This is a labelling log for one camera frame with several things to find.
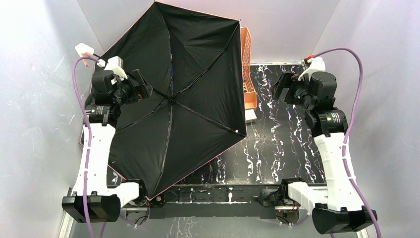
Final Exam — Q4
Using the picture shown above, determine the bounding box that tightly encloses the black pink folding umbrella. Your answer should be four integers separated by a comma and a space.
102, 2, 247, 199

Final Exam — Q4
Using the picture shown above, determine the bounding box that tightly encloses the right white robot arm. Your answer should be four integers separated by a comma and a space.
270, 71, 377, 235

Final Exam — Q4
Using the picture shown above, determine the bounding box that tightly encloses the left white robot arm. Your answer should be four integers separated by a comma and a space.
61, 69, 153, 223

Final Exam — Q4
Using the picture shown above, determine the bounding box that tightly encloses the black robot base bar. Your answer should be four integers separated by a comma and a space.
151, 184, 287, 219

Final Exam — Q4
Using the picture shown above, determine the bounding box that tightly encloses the orange plastic desk organizer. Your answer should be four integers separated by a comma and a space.
240, 27, 257, 110

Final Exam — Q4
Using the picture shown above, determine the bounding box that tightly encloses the white green small box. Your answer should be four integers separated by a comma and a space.
245, 109, 257, 123

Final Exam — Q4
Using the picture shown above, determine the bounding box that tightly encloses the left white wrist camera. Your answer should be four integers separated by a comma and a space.
105, 56, 128, 80

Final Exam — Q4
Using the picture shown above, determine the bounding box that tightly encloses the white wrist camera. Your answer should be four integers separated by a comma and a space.
298, 55, 325, 81
105, 56, 128, 80

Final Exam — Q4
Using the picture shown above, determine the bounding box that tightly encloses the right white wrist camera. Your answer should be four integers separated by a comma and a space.
298, 55, 325, 81

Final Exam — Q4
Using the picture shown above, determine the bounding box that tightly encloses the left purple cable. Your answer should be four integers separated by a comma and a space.
72, 56, 107, 238

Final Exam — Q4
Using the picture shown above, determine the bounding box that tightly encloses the purple cable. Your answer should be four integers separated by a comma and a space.
312, 47, 383, 238
72, 56, 107, 238

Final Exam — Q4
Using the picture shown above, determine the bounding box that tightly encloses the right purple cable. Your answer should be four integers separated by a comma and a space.
312, 47, 383, 238

